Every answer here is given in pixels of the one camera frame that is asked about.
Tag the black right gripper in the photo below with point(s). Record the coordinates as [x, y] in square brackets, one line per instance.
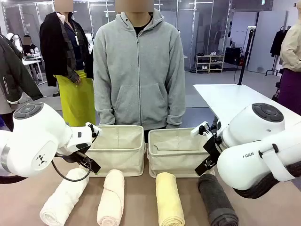
[212, 146]

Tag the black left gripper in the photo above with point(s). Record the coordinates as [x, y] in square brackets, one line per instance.
[77, 158]

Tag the dark grey towel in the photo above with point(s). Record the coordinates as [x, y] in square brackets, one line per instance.
[217, 200]

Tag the white towel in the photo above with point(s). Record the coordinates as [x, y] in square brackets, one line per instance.
[64, 197]

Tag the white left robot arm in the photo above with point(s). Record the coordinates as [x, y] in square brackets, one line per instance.
[35, 141]

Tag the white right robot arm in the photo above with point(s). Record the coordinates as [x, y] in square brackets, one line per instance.
[254, 141]

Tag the hand of yellow skirt person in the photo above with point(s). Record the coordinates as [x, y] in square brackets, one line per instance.
[76, 80]

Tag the beige fabric basket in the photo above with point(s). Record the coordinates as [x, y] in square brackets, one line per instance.
[174, 162]
[120, 155]

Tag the pale pink rolled towel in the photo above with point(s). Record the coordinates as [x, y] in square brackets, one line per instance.
[112, 197]

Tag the pale yellow rolled towel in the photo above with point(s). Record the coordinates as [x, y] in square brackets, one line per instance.
[168, 200]

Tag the person in yellow skirt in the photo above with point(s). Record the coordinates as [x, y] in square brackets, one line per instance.
[75, 99]

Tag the white side table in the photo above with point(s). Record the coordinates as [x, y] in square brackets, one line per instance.
[235, 101]

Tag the person in grey hoodie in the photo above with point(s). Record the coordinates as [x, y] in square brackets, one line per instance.
[138, 77]

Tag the wooden shoe rack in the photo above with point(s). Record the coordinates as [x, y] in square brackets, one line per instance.
[210, 63]

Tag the black suitcase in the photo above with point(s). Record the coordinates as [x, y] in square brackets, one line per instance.
[232, 56]

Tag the black clothes rack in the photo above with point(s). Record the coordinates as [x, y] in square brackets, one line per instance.
[275, 70]

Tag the white background desk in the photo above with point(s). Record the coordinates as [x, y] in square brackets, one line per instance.
[33, 60]

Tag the person in dark green jacket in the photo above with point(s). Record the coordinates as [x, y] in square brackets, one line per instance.
[11, 75]

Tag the person in beige jacket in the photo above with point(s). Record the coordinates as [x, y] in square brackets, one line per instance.
[291, 70]

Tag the seated person in black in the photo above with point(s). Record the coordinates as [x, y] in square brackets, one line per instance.
[29, 47]

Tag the black hanging garment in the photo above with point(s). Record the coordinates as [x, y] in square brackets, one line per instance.
[278, 43]

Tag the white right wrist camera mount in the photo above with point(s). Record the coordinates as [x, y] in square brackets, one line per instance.
[198, 129]

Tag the black camera stand pole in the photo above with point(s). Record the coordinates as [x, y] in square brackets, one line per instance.
[245, 56]

